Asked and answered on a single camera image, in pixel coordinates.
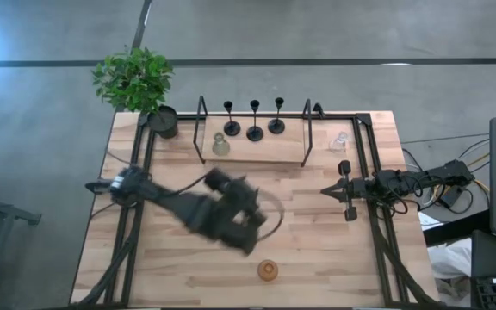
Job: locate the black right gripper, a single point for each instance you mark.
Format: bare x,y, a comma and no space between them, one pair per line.
360,188

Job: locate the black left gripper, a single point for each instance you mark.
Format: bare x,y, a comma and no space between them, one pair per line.
243,202

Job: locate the clear ribbed glass candle holder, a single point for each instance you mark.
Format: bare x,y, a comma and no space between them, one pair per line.
338,142

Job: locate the greenish ribbed glass candle holder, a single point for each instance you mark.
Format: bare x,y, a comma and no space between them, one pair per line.
221,146

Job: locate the tall black metal candlestick holder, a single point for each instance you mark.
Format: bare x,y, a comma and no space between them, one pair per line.
255,134

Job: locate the amber ribbed glass candle holder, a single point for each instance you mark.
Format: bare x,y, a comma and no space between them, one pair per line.
268,270

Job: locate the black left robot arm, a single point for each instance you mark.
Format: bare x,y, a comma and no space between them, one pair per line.
179,208

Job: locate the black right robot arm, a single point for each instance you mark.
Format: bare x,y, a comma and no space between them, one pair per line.
429,178

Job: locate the black clamp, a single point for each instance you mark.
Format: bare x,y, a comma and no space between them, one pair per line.
99,187
319,113

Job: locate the white paper sheet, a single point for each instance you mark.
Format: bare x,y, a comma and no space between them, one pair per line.
429,221

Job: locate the black power adapter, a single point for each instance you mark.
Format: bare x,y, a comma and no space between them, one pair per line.
450,199

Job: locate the white plastic bag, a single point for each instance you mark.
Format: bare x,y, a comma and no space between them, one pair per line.
450,262

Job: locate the green plant in black pot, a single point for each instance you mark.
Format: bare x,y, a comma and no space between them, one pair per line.
132,79

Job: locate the wooden shelf with black frame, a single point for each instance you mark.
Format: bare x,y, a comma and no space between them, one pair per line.
274,148

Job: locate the black aluminium table frame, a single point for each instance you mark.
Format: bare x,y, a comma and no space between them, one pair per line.
338,115

